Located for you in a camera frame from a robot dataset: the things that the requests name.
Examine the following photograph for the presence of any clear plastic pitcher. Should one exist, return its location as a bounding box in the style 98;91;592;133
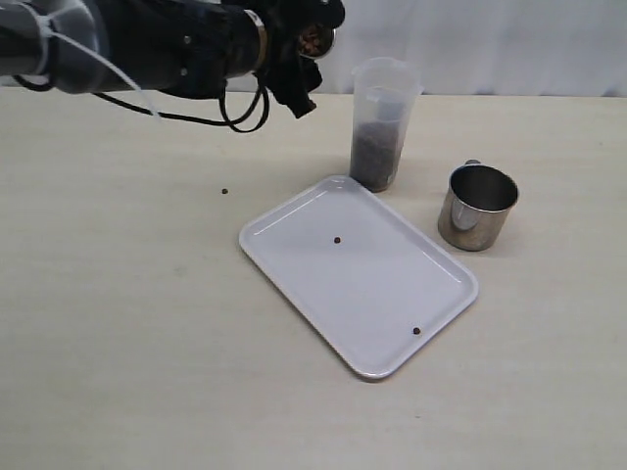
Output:
349;57;423;193

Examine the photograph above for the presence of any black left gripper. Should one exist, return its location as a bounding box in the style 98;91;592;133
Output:
222;0;346;118

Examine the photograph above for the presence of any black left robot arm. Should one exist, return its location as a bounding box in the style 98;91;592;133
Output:
1;1;346;118

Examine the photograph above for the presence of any white curtain backdrop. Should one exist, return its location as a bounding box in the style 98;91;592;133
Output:
318;0;626;97

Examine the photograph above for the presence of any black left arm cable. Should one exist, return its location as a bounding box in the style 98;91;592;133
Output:
12;68;271;133

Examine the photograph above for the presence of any white plastic tray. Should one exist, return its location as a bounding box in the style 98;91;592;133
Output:
239;175;479;381

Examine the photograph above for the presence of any steel mug with kibble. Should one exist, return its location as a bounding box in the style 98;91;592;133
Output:
437;160;519;252
297;23;336;60

